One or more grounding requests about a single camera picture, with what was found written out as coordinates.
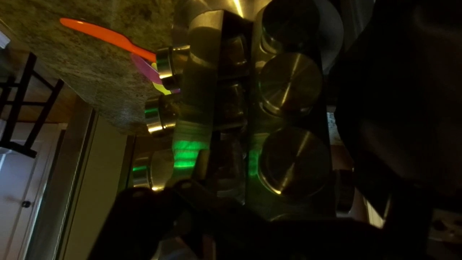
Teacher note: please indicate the black chair frame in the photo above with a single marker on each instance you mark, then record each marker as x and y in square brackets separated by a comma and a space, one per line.
[14, 95]

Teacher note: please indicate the steel revolving spice rack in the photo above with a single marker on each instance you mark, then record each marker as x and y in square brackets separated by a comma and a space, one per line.
[213, 125]

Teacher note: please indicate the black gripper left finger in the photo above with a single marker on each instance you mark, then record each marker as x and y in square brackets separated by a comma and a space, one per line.
[142, 218]

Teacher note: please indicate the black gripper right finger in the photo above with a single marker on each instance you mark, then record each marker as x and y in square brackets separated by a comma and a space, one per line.
[401, 117]

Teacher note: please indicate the orange plastic knife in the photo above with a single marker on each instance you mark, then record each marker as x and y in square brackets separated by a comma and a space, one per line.
[108, 34]

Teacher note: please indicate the spice jar steel lid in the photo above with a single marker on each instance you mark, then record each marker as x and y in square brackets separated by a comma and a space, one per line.
[295, 163]
[291, 23]
[290, 85]

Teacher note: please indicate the purple plastic knife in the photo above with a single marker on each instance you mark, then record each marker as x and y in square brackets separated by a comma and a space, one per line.
[145, 68]

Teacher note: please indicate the yellow plastic knife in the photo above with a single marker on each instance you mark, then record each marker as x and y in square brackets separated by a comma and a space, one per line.
[161, 88]

